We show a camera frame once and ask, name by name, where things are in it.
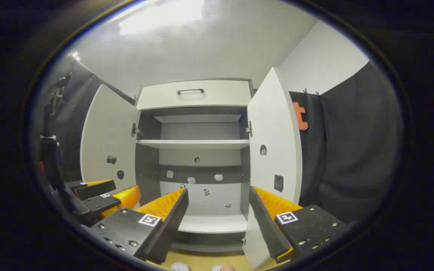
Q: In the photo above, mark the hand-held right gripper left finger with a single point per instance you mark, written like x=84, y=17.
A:
x=168, y=229

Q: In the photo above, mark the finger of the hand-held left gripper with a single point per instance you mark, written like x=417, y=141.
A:
x=100, y=203
x=96, y=190

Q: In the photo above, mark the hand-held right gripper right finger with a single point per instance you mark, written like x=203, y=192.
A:
x=268, y=229

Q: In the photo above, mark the white canvas shoe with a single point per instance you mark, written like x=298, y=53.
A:
x=181, y=267
x=217, y=268

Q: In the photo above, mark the white shoe cabinet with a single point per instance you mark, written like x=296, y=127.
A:
x=147, y=169

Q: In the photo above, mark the white shoe cabinet door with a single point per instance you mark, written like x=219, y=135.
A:
x=273, y=124
x=107, y=128

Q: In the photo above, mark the metal door hinge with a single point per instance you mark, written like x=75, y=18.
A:
x=136, y=130
x=249, y=129

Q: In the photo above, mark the white cabinet shelf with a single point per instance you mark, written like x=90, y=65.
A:
x=194, y=144

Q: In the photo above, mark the small ceiling light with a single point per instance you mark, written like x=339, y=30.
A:
x=76, y=56

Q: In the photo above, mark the ceiling light panel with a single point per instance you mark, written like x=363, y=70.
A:
x=160, y=17

